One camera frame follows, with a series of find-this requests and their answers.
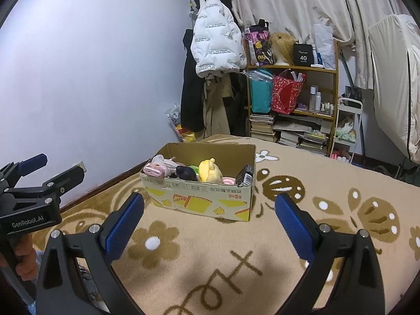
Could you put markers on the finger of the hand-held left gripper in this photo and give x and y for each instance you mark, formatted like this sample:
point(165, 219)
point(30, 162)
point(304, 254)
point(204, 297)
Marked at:
point(70, 175)
point(32, 163)

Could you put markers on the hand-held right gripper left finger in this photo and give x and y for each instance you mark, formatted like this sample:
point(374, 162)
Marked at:
point(123, 226)

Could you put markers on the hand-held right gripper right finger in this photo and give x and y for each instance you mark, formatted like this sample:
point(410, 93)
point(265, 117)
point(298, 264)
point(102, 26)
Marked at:
point(295, 226)

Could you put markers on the pink striped plush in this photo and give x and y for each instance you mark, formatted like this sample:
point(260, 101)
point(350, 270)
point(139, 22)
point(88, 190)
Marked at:
point(156, 170)

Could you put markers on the printed cardboard box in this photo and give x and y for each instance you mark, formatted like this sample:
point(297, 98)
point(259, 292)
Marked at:
point(197, 200)

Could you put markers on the pink roll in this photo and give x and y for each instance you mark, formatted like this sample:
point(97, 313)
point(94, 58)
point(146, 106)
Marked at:
point(228, 180)

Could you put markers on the purple-haired plush doll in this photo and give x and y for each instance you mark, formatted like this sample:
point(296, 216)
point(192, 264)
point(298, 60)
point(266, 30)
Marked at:
point(187, 173)

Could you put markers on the green tissue pack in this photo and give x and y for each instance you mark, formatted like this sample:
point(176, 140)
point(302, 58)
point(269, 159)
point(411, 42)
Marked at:
point(194, 168)

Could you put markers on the yellow plush toy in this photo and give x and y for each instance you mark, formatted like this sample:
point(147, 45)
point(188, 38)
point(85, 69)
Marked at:
point(210, 170)

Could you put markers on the person's left hand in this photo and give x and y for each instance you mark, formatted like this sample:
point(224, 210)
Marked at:
point(26, 252)

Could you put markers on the black packet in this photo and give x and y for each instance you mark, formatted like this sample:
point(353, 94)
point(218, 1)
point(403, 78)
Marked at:
point(245, 174)

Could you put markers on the pile of books and papers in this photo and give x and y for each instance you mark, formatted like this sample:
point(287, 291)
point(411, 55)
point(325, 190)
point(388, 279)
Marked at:
point(305, 137)

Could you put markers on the stack of books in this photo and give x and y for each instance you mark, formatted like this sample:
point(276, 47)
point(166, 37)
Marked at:
point(262, 128)

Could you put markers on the plastic bag with snacks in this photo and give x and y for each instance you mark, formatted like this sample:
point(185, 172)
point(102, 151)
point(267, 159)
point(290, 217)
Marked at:
point(178, 124)

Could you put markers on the small bottles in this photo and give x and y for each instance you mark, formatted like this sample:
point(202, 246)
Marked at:
point(327, 108)

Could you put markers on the wooden shelf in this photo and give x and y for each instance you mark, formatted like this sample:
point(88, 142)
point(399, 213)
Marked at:
point(334, 105)

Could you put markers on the white bottles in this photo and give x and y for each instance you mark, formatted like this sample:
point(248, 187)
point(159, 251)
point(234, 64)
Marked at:
point(315, 100)

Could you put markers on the red patterned bag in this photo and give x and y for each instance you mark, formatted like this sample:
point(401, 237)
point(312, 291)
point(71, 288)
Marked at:
point(287, 95)

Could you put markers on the white trolley cart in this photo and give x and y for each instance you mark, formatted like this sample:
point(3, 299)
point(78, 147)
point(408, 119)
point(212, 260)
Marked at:
point(347, 105)

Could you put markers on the teal bag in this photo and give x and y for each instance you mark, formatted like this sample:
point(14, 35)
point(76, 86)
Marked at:
point(261, 93)

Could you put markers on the black coat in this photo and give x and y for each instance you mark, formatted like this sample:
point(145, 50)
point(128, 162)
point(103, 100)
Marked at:
point(192, 98)

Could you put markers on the white cloth on rack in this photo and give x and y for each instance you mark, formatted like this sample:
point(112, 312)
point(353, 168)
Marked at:
point(393, 88)

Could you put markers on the black box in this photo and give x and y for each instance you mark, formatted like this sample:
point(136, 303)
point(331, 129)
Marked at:
point(303, 55)

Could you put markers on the blonde wig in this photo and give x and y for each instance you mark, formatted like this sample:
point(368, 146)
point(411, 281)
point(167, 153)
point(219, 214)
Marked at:
point(282, 47)

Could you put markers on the white plastic bag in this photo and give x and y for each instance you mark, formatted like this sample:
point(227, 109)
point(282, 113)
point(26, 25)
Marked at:
point(325, 46)

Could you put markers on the black patterned tote bag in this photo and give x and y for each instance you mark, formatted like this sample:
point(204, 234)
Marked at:
point(259, 46)

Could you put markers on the white puffer jacket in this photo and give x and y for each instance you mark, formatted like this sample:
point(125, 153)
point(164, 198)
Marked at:
point(216, 36)

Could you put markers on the white curtain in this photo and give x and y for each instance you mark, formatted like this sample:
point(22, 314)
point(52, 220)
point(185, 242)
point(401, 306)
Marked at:
point(295, 3)

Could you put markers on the white wall socket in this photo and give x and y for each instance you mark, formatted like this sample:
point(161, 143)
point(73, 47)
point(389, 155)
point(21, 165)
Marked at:
point(80, 167)

